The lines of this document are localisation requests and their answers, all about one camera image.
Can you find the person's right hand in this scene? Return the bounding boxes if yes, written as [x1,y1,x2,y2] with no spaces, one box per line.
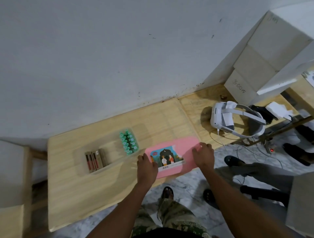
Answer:
[192,143,215,172]

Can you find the person's left hand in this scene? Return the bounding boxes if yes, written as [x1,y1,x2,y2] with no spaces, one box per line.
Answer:
[136,154,159,189]

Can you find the pink box lid with picture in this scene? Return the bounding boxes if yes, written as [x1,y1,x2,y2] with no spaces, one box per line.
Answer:
[144,136,203,179]

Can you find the group of green small bottles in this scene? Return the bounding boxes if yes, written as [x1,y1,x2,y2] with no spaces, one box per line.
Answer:
[119,129,139,155]

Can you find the clear plastic container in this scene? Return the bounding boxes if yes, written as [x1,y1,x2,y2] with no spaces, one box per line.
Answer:
[75,127,143,177]

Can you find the person's left forearm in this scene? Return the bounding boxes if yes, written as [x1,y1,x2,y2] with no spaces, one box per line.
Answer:
[87,182,152,238]

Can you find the person's right forearm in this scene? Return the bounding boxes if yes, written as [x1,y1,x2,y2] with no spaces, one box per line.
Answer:
[202,168,295,238]

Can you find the large plain white box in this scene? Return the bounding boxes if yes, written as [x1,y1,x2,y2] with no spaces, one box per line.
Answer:
[233,1,314,96]

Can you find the white box with black handwriting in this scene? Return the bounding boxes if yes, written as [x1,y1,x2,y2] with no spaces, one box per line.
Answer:
[0,140,31,209]

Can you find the black sandal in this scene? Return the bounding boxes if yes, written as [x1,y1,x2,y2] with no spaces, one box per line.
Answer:
[161,186,175,201]
[203,188,220,210]

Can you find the patterned shorts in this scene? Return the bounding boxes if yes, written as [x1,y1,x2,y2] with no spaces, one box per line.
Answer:
[130,197,213,238]

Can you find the black phone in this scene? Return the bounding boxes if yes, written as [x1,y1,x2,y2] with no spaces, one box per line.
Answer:
[249,105,278,123]

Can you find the white foam piece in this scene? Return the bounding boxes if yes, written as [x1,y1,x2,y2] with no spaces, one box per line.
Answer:
[266,101,294,120]

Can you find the thin white cable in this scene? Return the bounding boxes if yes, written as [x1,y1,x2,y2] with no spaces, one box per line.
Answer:
[210,130,284,170]

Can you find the white headset with strap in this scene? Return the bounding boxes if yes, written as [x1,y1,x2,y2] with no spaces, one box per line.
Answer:
[210,101,267,138]

